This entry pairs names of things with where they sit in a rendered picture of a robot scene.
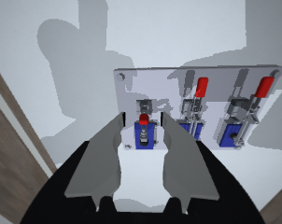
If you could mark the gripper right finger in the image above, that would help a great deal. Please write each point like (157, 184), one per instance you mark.
(205, 187)

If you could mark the grey toggle clamp with red handle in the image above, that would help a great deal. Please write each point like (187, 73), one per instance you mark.
(192, 108)
(143, 109)
(246, 112)

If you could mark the grey fixture plate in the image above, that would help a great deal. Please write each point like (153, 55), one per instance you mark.
(168, 87)

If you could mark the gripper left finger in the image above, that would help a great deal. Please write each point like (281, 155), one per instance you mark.
(76, 188)

